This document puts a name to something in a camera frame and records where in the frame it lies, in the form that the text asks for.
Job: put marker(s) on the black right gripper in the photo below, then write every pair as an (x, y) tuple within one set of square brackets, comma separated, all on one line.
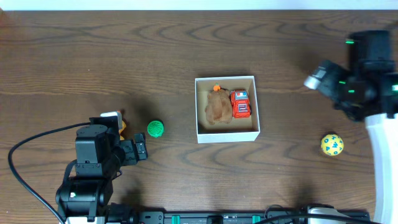
[(339, 73)]

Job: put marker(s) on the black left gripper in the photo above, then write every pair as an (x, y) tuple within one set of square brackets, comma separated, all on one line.
[(138, 147)]

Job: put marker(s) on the yellow letter ball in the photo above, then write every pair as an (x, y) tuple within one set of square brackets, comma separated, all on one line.
[(332, 144)]

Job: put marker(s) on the brown plush bear toy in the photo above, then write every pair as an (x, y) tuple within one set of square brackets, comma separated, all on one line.
[(219, 108)]

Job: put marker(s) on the red toy fire truck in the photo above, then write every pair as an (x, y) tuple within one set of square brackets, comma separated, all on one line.
[(241, 104)]

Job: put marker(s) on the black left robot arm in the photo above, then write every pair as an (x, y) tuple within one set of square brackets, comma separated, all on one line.
[(87, 186)]

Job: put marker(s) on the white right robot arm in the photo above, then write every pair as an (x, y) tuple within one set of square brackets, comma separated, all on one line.
[(383, 135)]

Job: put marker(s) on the green ridged ball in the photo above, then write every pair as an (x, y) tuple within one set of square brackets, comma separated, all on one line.
[(155, 128)]

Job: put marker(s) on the white cardboard box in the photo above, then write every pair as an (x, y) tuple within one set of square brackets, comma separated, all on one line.
[(240, 129)]

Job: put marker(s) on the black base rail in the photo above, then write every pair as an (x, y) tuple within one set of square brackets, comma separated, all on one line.
[(313, 213)]

